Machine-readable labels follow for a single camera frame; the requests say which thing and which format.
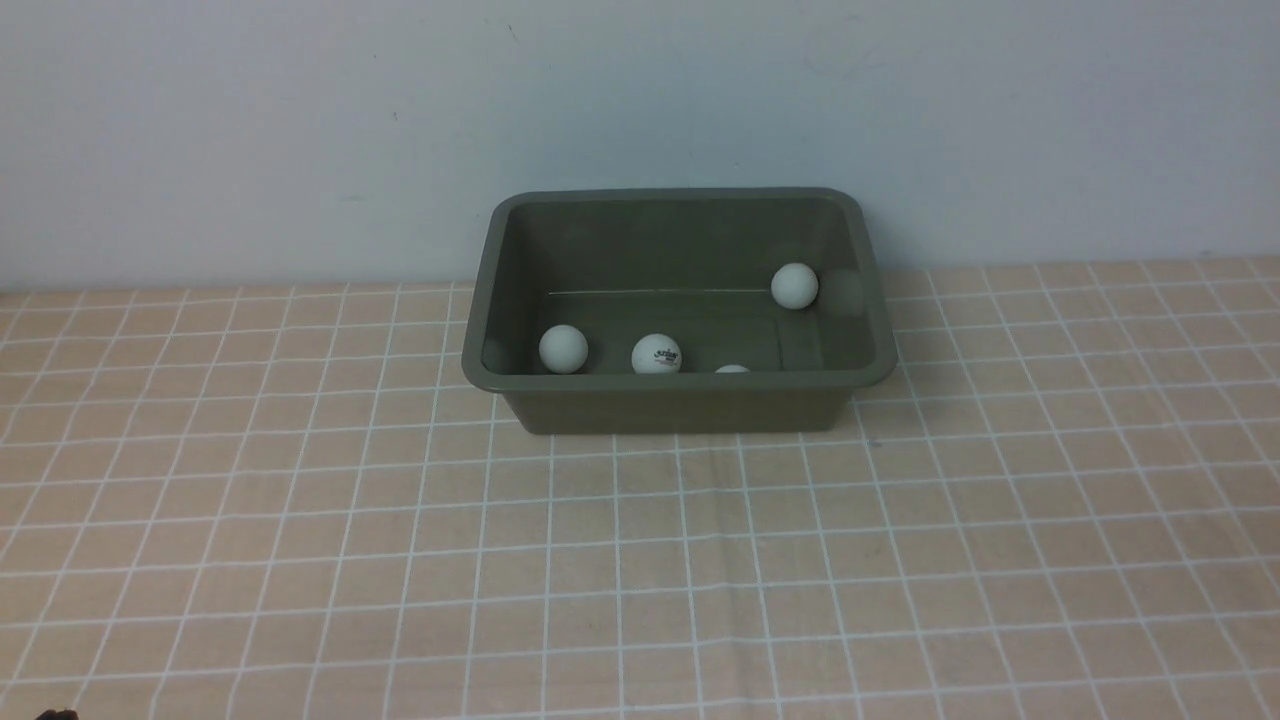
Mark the white ping-pong ball with logo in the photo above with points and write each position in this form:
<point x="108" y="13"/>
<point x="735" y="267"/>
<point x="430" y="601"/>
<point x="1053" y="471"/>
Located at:
<point x="656" y="353"/>

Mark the olive green plastic bin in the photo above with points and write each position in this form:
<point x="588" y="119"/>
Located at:
<point x="695" y="264"/>

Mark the orange checkered tablecloth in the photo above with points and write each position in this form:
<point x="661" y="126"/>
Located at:
<point x="288" y="503"/>

